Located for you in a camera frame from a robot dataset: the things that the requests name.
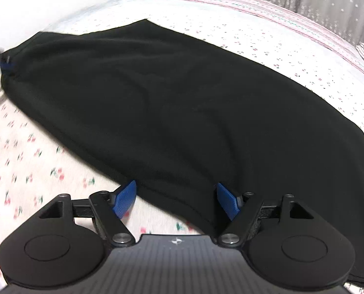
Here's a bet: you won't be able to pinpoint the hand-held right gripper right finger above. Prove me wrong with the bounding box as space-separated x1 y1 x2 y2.
215 182 316 247

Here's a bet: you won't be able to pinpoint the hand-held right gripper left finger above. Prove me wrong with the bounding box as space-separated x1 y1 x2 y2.
39 180 137 247

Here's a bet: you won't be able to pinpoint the black pants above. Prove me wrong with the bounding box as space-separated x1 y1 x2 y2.
0 18 364 284

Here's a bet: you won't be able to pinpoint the floral print bed sheet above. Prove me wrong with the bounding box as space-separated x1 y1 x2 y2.
0 9 364 294

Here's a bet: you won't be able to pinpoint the pink striped blanket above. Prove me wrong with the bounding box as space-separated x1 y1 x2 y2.
138 0 364 82

